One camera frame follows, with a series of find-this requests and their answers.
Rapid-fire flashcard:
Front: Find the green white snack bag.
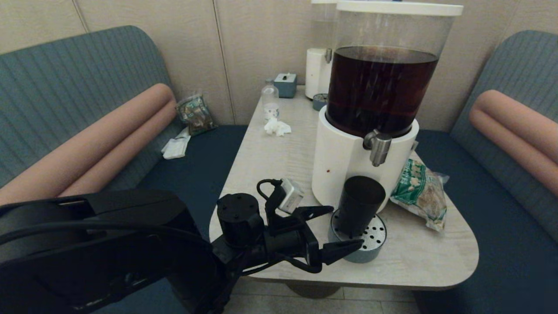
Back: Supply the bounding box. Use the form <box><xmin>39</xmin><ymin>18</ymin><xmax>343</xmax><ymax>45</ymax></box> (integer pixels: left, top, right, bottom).
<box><xmin>390</xmin><ymin>158</ymin><xmax>449</xmax><ymax>232</ymax></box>

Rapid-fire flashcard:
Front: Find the clear plastic bottle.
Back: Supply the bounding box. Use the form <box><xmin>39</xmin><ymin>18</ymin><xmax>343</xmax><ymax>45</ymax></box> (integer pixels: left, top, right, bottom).
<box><xmin>262</xmin><ymin>78</ymin><xmax>280</xmax><ymax>119</ymax></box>

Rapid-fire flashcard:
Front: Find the round blue perforated drip tray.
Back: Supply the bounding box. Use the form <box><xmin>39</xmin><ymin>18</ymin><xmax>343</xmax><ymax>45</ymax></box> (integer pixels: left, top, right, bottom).
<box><xmin>328</xmin><ymin>208</ymin><xmax>388</xmax><ymax>263</ymax></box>

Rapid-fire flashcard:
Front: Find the crumpled white tissue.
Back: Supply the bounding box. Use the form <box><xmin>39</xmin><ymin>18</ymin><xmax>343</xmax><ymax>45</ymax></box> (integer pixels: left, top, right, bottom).
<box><xmin>264</xmin><ymin>117</ymin><xmax>292</xmax><ymax>137</ymax></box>

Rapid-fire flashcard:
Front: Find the white napkin packet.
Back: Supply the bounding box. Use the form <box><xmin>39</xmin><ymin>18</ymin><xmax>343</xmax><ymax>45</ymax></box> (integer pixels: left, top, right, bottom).
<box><xmin>161</xmin><ymin>127</ymin><xmax>191</xmax><ymax>159</ymax></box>

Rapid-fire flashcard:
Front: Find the blue tissue box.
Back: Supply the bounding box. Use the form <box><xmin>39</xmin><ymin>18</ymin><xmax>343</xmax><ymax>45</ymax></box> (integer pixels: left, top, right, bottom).
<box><xmin>274</xmin><ymin>72</ymin><xmax>298</xmax><ymax>98</ymax></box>

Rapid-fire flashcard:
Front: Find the table pedestal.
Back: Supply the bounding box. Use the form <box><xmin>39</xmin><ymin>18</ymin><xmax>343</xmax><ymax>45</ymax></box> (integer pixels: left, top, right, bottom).
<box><xmin>284</xmin><ymin>283</ymin><xmax>344</xmax><ymax>300</ymax></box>

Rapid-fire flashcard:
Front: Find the clear liquid dispenser white base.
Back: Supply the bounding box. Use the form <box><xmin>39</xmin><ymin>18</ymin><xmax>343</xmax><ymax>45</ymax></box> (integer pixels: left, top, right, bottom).
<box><xmin>305</xmin><ymin>0</ymin><xmax>339</xmax><ymax>99</ymax></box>

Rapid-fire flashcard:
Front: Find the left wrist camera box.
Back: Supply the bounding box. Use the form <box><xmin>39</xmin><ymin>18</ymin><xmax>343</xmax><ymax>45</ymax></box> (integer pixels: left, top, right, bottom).
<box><xmin>279</xmin><ymin>178</ymin><xmax>305</xmax><ymax>214</ymax></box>

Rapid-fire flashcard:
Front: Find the blue upholstered bench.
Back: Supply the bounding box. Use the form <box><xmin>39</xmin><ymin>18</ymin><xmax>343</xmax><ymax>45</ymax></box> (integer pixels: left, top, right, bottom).
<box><xmin>412</xmin><ymin>30</ymin><xmax>558</xmax><ymax>314</ymax></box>
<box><xmin>0</xmin><ymin>25</ymin><xmax>249</xmax><ymax>314</ymax></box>

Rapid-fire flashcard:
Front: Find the large dark tea dispenser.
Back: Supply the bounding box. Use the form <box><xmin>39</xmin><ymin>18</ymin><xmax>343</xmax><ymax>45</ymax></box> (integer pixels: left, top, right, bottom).
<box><xmin>312</xmin><ymin>1</ymin><xmax>463</xmax><ymax>213</ymax></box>

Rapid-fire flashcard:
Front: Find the black plastic cup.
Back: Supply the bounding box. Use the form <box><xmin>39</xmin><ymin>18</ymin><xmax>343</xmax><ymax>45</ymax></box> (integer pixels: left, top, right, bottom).
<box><xmin>338</xmin><ymin>176</ymin><xmax>387</xmax><ymax>239</ymax></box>

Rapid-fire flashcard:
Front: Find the metal dispenser tap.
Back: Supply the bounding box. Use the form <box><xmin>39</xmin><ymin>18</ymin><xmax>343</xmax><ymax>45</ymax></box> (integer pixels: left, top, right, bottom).
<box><xmin>363</xmin><ymin>130</ymin><xmax>392</xmax><ymax>167</ymax></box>

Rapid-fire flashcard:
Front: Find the dark printed snack bag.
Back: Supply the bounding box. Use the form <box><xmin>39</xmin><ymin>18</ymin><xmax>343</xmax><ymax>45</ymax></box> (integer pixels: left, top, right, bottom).
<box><xmin>175</xmin><ymin>93</ymin><xmax>216</xmax><ymax>135</ymax></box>

